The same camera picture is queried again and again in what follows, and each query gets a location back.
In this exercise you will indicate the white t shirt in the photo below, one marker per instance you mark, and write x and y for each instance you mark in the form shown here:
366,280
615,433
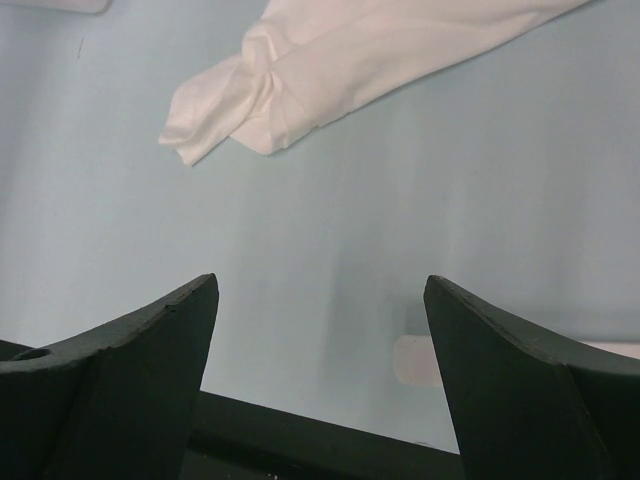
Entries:
305,64

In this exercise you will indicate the white plastic basket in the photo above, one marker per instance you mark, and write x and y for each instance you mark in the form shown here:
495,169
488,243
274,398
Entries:
79,6

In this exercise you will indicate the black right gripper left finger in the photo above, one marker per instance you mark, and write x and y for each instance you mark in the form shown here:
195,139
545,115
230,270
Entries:
114,402

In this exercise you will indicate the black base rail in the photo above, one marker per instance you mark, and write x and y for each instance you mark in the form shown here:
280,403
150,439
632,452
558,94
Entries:
232,439

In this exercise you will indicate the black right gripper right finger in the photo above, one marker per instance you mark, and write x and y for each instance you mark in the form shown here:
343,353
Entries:
529,403

